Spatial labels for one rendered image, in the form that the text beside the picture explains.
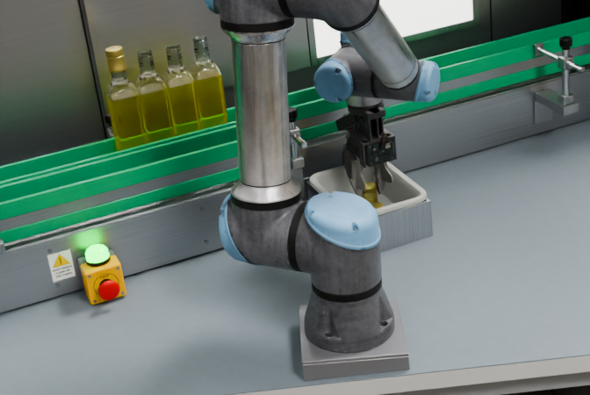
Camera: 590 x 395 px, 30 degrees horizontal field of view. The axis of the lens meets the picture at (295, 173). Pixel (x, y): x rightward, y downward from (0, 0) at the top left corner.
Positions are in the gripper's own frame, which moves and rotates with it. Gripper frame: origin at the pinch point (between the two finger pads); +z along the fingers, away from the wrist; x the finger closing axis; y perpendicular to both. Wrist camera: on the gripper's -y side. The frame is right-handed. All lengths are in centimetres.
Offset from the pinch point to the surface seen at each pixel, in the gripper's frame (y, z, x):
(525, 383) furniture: 56, 13, 1
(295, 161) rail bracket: -1.5, -9.6, -14.6
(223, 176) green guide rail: -4.0, -9.4, -29.0
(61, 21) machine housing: -32, -39, -50
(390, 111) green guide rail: -13.8, -9.5, 12.6
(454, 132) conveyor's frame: -12.2, -1.1, 27.0
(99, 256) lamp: 4, -4, -57
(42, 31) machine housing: -32, -38, -54
